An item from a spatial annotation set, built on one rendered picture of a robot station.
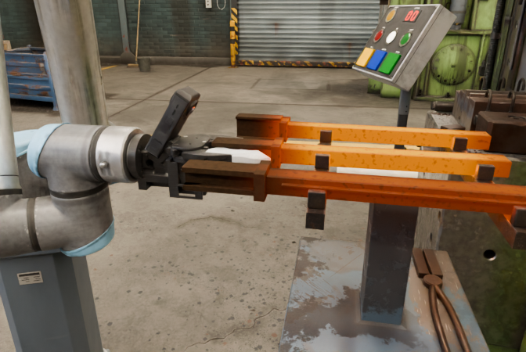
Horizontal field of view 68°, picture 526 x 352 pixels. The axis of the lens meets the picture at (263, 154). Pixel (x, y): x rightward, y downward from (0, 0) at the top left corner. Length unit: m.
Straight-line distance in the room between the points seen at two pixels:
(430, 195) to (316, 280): 0.35
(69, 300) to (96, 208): 0.64
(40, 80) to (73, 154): 5.09
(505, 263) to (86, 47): 1.01
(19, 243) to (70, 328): 0.66
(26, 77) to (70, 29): 4.94
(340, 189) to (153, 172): 0.31
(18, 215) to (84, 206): 0.10
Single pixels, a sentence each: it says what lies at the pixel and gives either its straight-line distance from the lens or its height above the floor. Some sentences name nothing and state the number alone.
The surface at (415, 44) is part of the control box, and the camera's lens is 1.42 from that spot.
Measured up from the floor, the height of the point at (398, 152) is 0.99.
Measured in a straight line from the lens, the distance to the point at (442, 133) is 0.70.
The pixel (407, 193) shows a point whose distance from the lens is 0.45.
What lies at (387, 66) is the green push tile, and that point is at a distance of 1.46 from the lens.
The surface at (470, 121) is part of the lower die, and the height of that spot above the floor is 0.94.
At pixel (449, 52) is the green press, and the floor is 0.66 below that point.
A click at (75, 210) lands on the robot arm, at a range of 0.70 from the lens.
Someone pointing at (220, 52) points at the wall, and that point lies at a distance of 9.35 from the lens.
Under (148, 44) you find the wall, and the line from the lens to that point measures 9.90.
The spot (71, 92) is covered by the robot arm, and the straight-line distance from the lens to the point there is 1.02.
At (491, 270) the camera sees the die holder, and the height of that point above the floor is 0.66.
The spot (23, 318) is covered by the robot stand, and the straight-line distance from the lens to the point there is 1.36.
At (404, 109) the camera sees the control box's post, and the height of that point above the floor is 0.82.
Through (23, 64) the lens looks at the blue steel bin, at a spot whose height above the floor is 0.55.
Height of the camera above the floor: 1.18
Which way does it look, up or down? 20 degrees down
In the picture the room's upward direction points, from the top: straight up
